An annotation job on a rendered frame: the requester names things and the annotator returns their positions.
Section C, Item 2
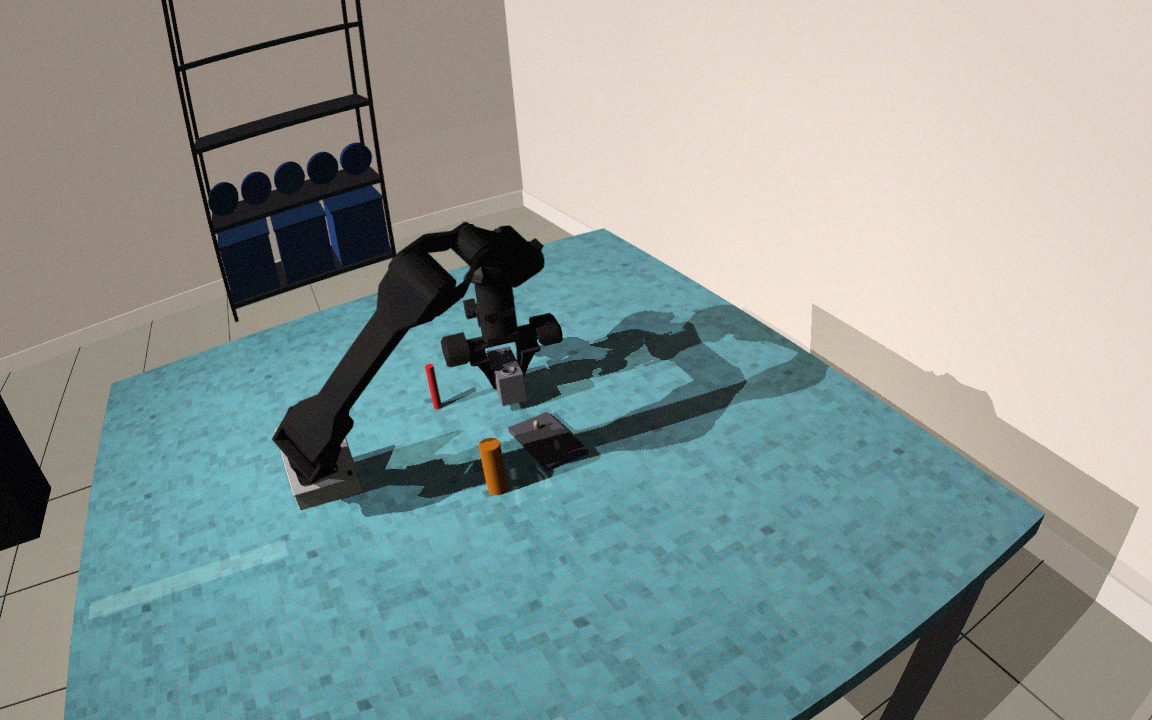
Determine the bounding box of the brown cylinder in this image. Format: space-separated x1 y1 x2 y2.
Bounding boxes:
479 438 508 495

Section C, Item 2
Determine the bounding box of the dark red peg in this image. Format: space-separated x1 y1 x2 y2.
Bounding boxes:
425 364 442 410

